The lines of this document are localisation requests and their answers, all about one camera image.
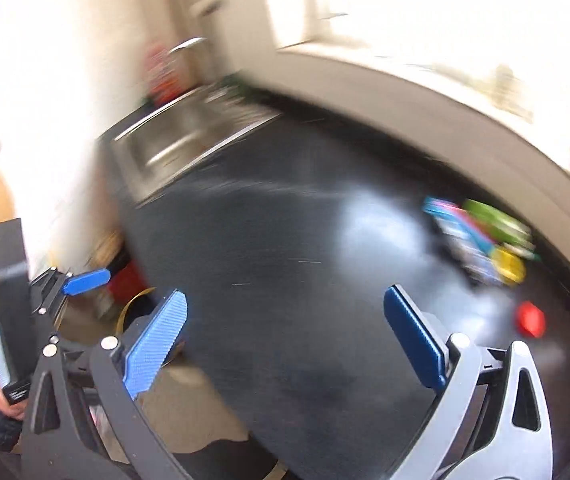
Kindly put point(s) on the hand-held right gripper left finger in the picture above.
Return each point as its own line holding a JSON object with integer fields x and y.
{"x": 157, "y": 342}

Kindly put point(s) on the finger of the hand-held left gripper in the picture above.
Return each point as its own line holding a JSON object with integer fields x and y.
{"x": 85, "y": 281}

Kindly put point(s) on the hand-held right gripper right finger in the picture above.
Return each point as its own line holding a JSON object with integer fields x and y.
{"x": 412, "y": 335}

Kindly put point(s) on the person's left hand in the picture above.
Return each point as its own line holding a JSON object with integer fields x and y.
{"x": 2, "y": 395}

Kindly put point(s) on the red box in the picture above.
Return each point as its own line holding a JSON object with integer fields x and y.
{"x": 130, "y": 282}

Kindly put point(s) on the blue pink snack wrapper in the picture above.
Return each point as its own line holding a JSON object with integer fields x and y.
{"x": 457, "y": 240}

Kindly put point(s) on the red round lid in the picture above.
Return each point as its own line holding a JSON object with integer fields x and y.
{"x": 531, "y": 318}

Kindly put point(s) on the green carton with barcode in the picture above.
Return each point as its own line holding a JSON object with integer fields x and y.
{"x": 500, "y": 222}

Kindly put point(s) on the steel sink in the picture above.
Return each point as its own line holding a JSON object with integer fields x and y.
{"x": 180, "y": 140}

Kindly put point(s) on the red printed packet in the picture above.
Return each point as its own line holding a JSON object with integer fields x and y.
{"x": 162, "y": 75}

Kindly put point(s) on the steel faucet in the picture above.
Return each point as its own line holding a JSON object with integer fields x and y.
{"x": 187, "y": 45}

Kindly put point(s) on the white window frame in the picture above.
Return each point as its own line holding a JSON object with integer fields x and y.
{"x": 415, "y": 35}

